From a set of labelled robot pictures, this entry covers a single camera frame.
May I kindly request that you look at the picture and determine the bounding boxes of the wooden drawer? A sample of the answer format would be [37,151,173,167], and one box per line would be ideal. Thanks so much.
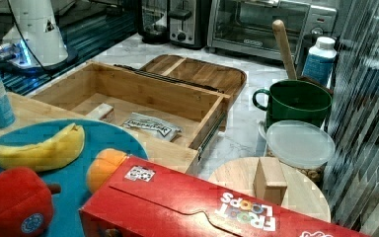
[33,62,231,150]

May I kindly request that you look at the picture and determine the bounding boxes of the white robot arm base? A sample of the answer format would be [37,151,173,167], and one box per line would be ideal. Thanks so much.
[0,0,77,72]

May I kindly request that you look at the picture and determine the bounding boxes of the white snack packet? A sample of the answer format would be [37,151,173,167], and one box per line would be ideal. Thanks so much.
[122,113,182,141]

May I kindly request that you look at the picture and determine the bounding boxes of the wooden serving tray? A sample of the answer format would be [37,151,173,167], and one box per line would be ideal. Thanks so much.
[141,54,247,102]

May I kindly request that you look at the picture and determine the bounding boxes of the red Froot Loops box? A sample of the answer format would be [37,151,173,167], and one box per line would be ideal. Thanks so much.
[79,156,369,237]

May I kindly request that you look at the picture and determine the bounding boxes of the black silver toaster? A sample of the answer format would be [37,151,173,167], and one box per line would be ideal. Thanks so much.
[168,0,212,49]

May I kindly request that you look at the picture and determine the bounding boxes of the orange plush fruit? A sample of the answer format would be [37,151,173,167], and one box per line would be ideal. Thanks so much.
[86,148,128,194]

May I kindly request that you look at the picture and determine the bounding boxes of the green mug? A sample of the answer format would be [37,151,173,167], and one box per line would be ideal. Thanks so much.
[252,80,332,129]

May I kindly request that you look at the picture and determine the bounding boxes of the small wooden block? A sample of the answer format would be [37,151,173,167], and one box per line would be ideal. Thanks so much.
[253,157,287,205]

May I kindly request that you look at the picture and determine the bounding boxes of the silver toaster oven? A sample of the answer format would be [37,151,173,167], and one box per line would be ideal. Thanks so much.
[207,0,337,61]

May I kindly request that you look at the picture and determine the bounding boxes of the black coffee maker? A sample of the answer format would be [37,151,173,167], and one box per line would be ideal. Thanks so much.
[138,0,169,44]

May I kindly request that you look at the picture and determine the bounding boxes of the clear lidded food container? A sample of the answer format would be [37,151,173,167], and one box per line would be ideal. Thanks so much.
[259,120,336,183]

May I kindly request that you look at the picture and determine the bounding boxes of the yellow plush banana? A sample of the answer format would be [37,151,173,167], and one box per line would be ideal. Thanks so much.
[0,122,85,172]

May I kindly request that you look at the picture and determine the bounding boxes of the white blue bottle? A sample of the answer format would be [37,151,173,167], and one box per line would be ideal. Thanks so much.
[302,37,337,86]

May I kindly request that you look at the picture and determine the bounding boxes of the round wooden board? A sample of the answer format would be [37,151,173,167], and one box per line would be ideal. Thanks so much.
[208,157,331,222]

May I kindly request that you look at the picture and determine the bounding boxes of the red plush apple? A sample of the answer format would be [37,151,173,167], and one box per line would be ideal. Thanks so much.
[0,167,61,237]

